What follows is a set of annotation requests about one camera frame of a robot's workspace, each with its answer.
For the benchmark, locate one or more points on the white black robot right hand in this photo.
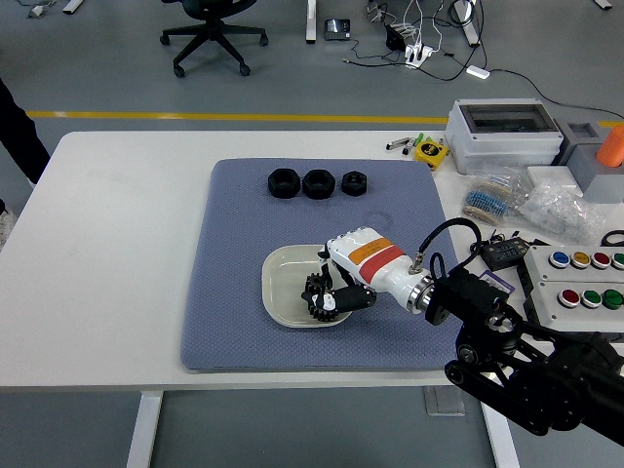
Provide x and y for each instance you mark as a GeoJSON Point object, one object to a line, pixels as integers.
{"type": "Point", "coordinates": [375, 258]}

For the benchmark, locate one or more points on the small black gear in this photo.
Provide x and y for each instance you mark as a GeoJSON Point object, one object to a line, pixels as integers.
{"type": "Point", "coordinates": [314, 284]}

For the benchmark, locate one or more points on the large black gear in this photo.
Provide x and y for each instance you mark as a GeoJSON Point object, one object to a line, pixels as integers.
{"type": "Point", "coordinates": [324, 317]}

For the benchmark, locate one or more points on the small black hex nut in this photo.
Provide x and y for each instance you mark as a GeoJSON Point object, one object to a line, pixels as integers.
{"type": "Point", "coordinates": [347, 187]}

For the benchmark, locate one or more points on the large black hex nut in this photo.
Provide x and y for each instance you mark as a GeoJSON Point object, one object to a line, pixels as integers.
{"type": "Point", "coordinates": [310, 189]}
{"type": "Point", "coordinates": [275, 187]}

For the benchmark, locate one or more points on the grey red-green button box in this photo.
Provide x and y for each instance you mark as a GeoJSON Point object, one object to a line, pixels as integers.
{"type": "Point", "coordinates": [551, 304]}

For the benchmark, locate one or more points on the flat white box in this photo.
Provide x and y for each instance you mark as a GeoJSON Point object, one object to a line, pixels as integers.
{"type": "Point", "coordinates": [551, 175]}

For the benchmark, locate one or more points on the white square plate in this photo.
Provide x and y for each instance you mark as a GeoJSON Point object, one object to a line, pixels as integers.
{"type": "Point", "coordinates": [283, 287]}

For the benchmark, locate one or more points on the black white marker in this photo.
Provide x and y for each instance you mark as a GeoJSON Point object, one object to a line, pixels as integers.
{"type": "Point", "coordinates": [408, 149]}

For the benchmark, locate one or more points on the black silver marker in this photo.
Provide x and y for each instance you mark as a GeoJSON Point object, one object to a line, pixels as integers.
{"type": "Point", "coordinates": [397, 144]}

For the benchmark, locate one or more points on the yellow tape measure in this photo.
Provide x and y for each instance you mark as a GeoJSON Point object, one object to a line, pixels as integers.
{"type": "Point", "coordinates": [430, 151]}

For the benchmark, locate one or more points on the purple white label card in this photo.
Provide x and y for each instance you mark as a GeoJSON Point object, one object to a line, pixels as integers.
{"type": "Point", "coordinates": [499, 283]}

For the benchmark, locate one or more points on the green tipped pen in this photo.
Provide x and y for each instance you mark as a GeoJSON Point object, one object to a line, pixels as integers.
{"type": "Point", "coordinates": [419, 138]}

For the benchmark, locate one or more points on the bag of blue resistors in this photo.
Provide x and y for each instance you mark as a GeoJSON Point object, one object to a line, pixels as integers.
{"type": "Point", "coordinates": [490, 197]}

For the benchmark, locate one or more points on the black digital meter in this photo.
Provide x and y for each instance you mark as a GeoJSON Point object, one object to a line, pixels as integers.
{"type": "Point", "coordinates": [507, 253]}

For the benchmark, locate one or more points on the blue-grey textured mat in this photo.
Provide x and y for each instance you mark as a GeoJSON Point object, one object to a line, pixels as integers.
{"type": "Point", "coordinates": [234, 273]}

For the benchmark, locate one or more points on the grey floor plate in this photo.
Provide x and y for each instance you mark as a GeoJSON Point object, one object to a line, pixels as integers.
{"type": "Point", "coordinates": [443, 401]}

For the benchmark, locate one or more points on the bag of clear parts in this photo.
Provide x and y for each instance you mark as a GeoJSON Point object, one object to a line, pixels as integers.
{"type": "Point", "coordinates": [560, 212]}

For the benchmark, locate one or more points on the white power strip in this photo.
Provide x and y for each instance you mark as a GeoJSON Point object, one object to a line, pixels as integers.
{"type": "Point", "coordinates": [419, 54]}

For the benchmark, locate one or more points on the white power adapter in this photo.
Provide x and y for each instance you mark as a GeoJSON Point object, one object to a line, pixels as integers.
{"type": "Point", "coordinates": [478, 71]}

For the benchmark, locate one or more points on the black power adapter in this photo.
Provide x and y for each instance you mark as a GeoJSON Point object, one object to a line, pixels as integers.
{"type": "Point", "coordinates": [395, 38]}

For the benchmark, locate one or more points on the grey block holder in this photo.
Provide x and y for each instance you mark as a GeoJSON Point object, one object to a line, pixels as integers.
{"type": "Point", "coordinates": [602, 185]}

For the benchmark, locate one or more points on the white desk leg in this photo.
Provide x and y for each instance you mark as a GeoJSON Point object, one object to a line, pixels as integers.
{"type": "Point", "coordinates": [470, 29]}
{"type": "Point", "coordinates": [311, 22]}
{"type": "Point", "coordinates": [73, 6]}

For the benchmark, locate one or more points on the orange cylinder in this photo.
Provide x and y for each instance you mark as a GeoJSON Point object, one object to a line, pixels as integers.
{"type": "Point", "coordinates": [612, 146]}

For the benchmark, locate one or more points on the black office chair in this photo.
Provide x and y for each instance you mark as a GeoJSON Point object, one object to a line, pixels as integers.
{"type": "Point", "coordinates": [214, 31]}

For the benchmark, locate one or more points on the white table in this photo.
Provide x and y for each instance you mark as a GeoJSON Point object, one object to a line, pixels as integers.
{"type": "Point", "coordinates": [97, 244]}

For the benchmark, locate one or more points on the person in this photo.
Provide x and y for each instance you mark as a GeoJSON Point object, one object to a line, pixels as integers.
{"type": "Point", "coordinates": [19, 136]}

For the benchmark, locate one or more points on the grey electrical enclosure box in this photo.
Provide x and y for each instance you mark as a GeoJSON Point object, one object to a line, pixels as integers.
{"type": "Point", "coordinates": [502, 144]}

